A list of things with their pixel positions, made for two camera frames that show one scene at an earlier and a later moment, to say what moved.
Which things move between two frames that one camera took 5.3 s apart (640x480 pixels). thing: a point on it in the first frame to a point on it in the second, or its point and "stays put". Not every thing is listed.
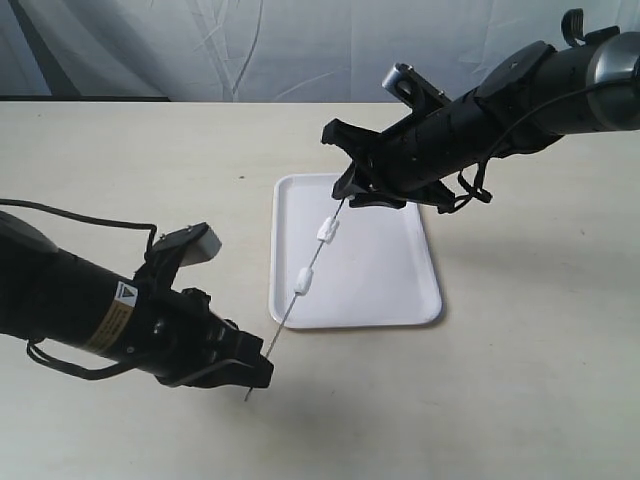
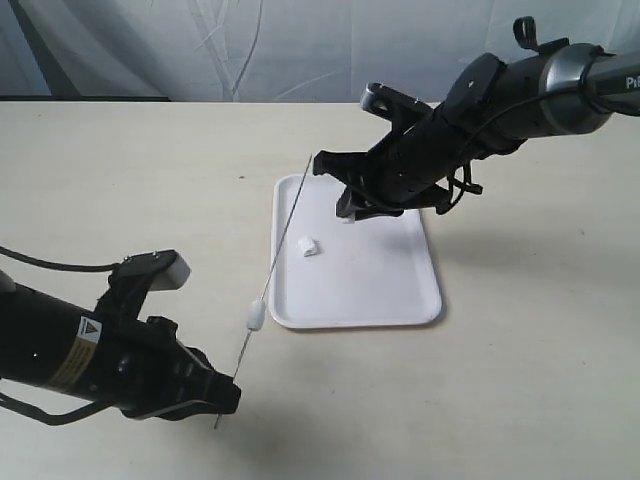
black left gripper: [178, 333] to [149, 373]
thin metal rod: [295, 296] to [270, 274]
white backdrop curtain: [269, 50] stays put
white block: [328, 230] to [309, 246]
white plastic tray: [377, 271] stays put
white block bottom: [302, 282] to [255, 315]
